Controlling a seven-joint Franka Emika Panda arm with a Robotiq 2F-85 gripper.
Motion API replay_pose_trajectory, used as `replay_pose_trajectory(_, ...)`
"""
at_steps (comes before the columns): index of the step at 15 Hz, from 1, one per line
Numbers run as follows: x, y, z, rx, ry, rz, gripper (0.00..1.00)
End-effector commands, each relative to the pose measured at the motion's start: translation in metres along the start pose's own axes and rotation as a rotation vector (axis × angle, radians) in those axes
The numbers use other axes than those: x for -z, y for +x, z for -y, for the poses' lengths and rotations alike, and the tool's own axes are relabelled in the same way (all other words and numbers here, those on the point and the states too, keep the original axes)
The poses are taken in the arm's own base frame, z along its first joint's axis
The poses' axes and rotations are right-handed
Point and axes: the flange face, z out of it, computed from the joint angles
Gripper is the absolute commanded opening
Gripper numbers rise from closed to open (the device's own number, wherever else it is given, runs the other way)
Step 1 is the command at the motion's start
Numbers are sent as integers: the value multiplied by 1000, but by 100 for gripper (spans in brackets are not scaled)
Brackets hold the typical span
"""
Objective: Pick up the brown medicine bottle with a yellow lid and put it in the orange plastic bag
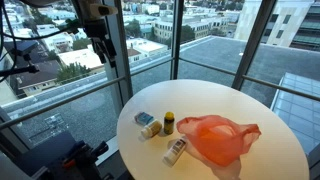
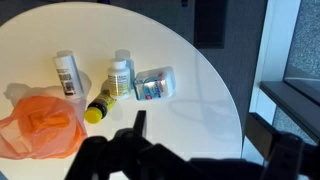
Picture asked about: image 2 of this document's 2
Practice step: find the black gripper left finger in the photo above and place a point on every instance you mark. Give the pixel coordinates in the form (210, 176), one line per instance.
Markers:
(113, 156)

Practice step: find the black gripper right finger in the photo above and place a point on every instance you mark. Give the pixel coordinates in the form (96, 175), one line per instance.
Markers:
(286, 156)

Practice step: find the brown medicine bottle yellow lid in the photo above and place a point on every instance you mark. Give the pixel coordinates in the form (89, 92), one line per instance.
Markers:
(98, 108)

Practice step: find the orange plastic bag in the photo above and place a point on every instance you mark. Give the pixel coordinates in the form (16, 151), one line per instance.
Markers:
(40, 133)

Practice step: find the dark window ledge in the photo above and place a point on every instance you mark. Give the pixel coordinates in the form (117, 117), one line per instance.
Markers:
(293, 103)

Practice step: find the clear plastic box blue contents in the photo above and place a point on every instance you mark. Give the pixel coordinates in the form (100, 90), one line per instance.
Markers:
(153, 85)

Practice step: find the white tube with barcode label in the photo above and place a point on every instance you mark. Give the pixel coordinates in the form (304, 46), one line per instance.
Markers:
(66, 73)

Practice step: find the white window frame post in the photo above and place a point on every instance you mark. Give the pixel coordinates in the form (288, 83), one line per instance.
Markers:
(266, 50)

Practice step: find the black wall panel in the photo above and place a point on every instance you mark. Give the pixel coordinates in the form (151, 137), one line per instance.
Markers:
(210, 23)

